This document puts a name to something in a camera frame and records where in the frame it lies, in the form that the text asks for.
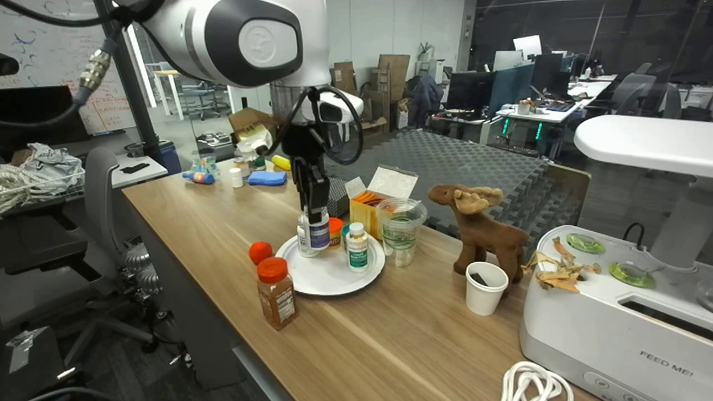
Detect brown moose plush toy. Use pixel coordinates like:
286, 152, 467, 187
426, 183, 533, 288

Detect white paper cup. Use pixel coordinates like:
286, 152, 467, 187
464, 259, 512, 318

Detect dried brown plant bits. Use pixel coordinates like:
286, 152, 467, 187
524, 234, 591, 294

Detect white office desk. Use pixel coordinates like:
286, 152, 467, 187
492, 95, 597, 148

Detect grey hexagon foam mat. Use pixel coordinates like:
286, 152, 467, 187
325, 125, 593, 248

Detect black metal pole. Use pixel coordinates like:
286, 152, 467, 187
92, 0, 162, 160

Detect white pill bottle green label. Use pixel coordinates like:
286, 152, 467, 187
346, 220, 372, 271

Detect spice jar orange lid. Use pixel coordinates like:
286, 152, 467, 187
254, 254, 299, 333

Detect brown cardboard box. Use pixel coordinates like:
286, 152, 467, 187
328, 52, 412, 129

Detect crumpled grey cloth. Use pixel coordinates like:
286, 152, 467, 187
0, 139, 86, 217

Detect blue sponge cloth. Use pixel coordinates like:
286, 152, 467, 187
245, 170, 290, 190

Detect white hydroponic planter appliance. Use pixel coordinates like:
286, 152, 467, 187
518, 113, 713, 401

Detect grey office chair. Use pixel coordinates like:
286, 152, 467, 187
75, 146, 197, 374

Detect white coiled rope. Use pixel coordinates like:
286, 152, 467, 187
498, 359, 578, 401

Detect small blue red object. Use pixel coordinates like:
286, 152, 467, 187
181, 158, 218, 187

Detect grey rectangular block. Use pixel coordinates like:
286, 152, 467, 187
325, 177, 353, 222

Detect yellow banana toy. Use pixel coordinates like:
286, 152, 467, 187
268, 152, 295, 173

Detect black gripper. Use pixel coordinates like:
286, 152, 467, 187
280, 121, 335, 219

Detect clear plastic cup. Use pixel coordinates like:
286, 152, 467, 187
374, 195, 430, 254
376, 197, 430, 260
376, 198, 430, 269

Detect olive brown wrist camera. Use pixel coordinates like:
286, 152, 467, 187
227, 105, 278, 160

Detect white paper plate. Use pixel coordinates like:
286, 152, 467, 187
275, 232, 387, 301

